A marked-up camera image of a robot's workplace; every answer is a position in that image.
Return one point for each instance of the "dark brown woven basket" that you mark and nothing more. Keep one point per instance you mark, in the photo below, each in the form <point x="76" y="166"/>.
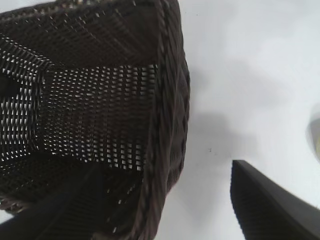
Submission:
<point x="100" y="100"/>

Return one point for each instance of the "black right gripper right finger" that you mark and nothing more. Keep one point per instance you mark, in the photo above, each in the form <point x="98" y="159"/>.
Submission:
<point x="270" y="210"/>

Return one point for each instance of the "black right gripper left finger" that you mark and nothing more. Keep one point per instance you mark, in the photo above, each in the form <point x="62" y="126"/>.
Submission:
<point x="50" y="220"/>

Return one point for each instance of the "pale yellow egg yolk pastry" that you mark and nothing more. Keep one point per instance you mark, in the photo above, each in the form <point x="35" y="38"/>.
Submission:
<point x="316" y="140"/>

